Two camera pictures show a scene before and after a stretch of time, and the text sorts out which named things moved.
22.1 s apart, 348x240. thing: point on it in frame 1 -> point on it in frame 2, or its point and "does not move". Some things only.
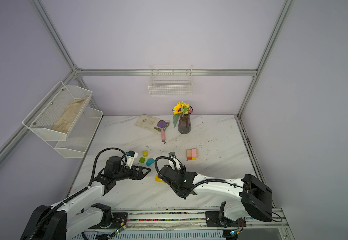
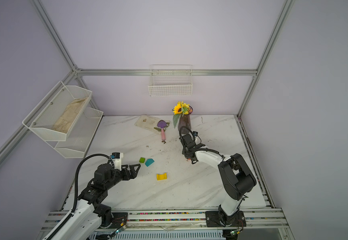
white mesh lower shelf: [80, 135] does not move
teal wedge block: [149, 162] does not move
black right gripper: [181, 171] -> [184, 152]
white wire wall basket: [170, 80] does not move
